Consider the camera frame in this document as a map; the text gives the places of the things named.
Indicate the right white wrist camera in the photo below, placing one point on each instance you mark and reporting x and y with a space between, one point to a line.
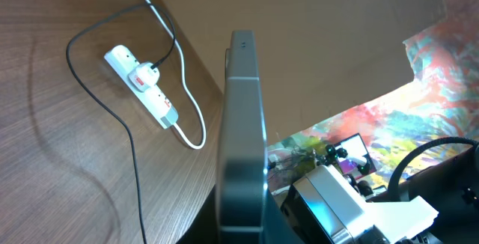
323 207

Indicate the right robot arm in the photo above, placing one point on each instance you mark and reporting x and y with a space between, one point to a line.
451 187

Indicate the white power strip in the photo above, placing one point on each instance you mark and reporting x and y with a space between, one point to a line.
155 101

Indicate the background monitor screen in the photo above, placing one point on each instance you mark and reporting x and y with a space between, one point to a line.
353 157

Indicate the colourful patterned cloth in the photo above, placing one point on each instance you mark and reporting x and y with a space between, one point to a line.
442 100

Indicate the white USB charger plug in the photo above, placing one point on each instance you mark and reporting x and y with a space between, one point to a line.
144 76

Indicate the teal screen Galaxy smartphone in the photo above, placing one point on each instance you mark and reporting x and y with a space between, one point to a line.
241 169

